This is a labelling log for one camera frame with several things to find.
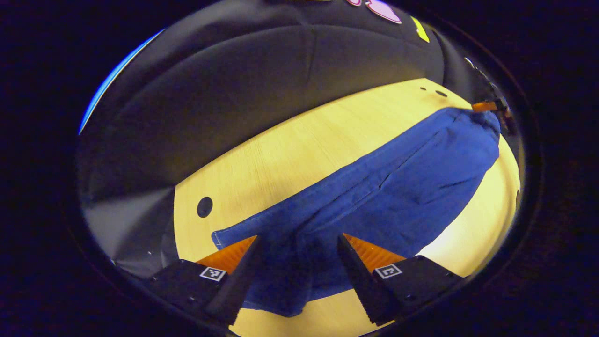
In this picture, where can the blue jeans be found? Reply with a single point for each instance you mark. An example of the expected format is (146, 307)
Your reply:
(398, 187)

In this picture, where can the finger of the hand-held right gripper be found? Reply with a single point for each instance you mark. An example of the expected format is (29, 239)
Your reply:
(484, 106)

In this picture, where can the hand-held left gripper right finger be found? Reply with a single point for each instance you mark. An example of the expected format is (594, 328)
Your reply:
(362, 285)

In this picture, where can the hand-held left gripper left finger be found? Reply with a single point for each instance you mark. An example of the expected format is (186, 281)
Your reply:
(231, 292)

